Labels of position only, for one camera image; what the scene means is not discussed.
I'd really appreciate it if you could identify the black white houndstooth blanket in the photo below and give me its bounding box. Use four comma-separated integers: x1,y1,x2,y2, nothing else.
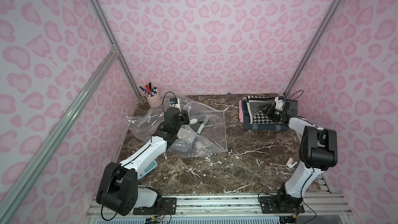
246,95,275,124

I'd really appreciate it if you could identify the clear plastic vacuum bag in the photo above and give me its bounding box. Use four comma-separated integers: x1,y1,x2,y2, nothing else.
127,92,228,157

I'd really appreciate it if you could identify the dark blue striped blanket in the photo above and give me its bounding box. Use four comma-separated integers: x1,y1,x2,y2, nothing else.
241,100,289,131

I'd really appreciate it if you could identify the pink fluffy blanket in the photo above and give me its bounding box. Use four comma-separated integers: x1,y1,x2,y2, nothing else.
238,100,244,123

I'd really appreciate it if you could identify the grey white striped blanket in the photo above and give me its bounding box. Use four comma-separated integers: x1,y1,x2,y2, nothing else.
174,116,210,157

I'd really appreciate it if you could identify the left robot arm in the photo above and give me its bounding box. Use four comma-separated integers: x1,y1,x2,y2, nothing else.
96,107,190,216

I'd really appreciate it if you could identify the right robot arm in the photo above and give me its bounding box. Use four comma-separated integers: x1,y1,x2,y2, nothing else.
262,96,338,213

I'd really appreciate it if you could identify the pink pen holder cup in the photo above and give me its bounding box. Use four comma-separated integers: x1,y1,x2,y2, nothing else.
146,93,162,108

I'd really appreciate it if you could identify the pink stapler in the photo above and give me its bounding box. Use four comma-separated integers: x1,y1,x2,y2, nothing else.
286,158,297,170

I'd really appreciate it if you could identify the teal calculator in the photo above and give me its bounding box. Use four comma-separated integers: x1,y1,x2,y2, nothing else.
138,160,158,179

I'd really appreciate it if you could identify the aluminium diagonal brace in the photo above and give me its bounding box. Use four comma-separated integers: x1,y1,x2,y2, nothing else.
1,50,119,224

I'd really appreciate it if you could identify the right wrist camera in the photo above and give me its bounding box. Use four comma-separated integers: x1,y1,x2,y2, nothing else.
275,96,286,111

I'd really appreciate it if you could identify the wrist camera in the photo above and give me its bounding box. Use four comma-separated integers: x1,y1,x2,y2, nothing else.
275,96,286,111
170,97,181,110

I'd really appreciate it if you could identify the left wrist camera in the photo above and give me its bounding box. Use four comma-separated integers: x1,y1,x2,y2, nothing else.
170,97,181,110

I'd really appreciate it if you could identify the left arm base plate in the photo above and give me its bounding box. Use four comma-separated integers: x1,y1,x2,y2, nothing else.
133,197,177,215

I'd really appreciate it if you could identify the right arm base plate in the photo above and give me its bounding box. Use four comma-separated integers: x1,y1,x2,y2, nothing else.
258,196,305,215

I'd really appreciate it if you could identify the aluminium front rail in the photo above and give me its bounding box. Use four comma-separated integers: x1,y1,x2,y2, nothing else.
84,192,356,224

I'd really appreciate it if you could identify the aluminium corner post left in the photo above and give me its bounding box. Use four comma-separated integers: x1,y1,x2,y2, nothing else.
88,0,140,97

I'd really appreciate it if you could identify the aluminium corner post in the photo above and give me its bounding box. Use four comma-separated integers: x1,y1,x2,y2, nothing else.
88,0,140,97
284,0,344,95

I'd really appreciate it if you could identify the aluminium corner post right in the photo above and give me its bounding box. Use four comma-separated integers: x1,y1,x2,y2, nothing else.
284,0,344,95

